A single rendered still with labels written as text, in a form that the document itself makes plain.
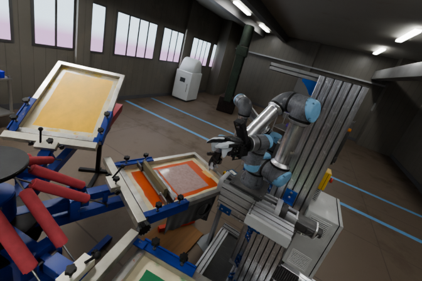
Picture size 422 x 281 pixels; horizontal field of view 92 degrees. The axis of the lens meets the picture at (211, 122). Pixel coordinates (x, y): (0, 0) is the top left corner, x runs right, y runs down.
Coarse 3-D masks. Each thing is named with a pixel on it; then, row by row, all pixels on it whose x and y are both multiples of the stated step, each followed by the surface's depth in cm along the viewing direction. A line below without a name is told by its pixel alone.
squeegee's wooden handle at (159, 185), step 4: (144, 164) 160; (148, 164) 160; (144, 168) 160; (148, 168) 156; (152, 168) 157; (148, 172) 156; (152, 172) 152; (148, 176) 156; (152, 176) 151; (156, 176) 149; (152, 180) 151; (156, 180) 146; (160, 180) 146; (156, 184) 146; (160, 184) 142; (164, 184) 142; (156, 188) 146; (160, 188) 142; (164, 188) 139; (164, 192) 139
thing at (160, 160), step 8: (192, 152) 210; (160, 160) 183; (168, 160) 189; (200, 160) 201; (128, 168) 165; (128, 176) 151; (216, 176) 185; (128, 184) 144; (136, 192) 139; (208, 192) 158; (216, 192) 161; (136, 200) 132; (192, 200) 145; (200, 200) 151; (144, 208) 128
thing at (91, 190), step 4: (104, 184) 131; (88, 188) 124; (92, 188) 125; (96, 188) 126; (100, 188) 127; (104, 188) 128; (108, 188) 129; (88, 192) 122; (92, 192) 123; (96, 192) 123; (100, 192) 125; (104, 192) 126; (108, 192) 128; (92, 196) 122; (96, 196) 124; (100, 196) 126
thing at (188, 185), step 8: (192, 176) 178; (200, 176) 181; (168, 184) 160; (176, 184) 162; (184, 184) 165; (192, 184) 167; (200, 184) 170; (208, 184) 173; (216, 184) 176; (144, 192) 146; (152, 192) 148; (176, 192) 154; (184, 192) 156; (192, 192) 159; (152, 200) 140; (160, 200) 142
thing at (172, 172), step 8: (160, 168) 177; (168, 168) 180; (176, 168) 183; (184, 168) 186; (192, 168) 190; (200, 168) 193; (136, 176) 159; (144, 176) 162; (168, 176) 169; (176, 176) 172; (184, 176) 175; (144, 184) 153
